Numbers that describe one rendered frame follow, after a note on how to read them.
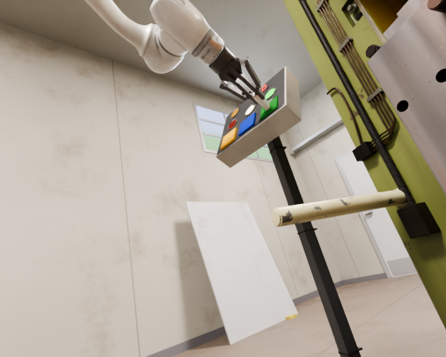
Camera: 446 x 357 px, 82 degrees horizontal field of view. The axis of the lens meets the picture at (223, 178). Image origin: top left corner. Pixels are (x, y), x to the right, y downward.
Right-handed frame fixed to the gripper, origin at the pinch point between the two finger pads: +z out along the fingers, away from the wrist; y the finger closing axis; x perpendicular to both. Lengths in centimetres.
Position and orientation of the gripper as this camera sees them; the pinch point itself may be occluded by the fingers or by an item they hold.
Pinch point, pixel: (261, 100)
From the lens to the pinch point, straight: 89.8
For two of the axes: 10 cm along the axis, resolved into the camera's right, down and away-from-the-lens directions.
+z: 7.4, 5.4, 4.1
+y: 6.6, -4.3, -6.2
